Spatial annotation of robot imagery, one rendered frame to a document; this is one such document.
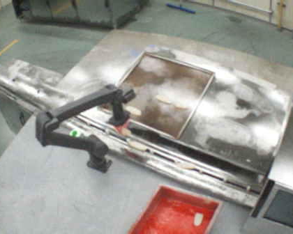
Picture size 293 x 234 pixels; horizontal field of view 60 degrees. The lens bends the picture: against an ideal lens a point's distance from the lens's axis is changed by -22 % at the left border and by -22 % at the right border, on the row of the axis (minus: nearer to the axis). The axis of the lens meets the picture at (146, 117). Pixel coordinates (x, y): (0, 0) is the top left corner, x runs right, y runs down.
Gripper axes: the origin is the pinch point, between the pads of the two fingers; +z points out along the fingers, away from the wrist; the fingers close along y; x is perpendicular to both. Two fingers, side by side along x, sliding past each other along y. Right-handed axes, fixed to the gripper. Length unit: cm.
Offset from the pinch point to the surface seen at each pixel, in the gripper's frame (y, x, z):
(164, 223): -33, -44, 11
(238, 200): -9, -71, 7
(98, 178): -26.3, -1.0, 11.1
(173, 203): -21.0, -41.2, 10.8
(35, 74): 22, 113, 12
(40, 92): 1, 74, 1
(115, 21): 206, 180, 68
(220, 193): -9, -60, 7
